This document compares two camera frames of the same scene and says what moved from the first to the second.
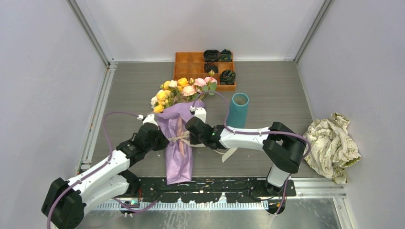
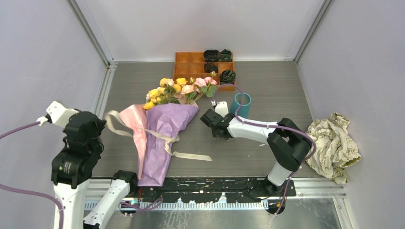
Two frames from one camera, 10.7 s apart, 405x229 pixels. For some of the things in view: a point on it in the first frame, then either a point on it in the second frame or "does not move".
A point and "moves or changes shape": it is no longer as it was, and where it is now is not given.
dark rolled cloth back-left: (211, 56) does not move
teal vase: (238, 112) does not move
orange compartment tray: (191, 65) does not move
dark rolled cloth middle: (211, 66) does not move
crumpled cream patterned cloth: (332, 149) does not move
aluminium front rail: (305, 187) does not move
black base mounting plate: (238, 190) does not move
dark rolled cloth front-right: (228, 77) does not move
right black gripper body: (197, 140) → (215, 134)
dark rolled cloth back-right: (226, 55) does not move
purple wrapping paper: (179, 153) → (167, 118)
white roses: (148, 118) → (57, 114)
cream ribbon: (184, 138) → (119, 124)
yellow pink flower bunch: (173, 92) moves or changes shape
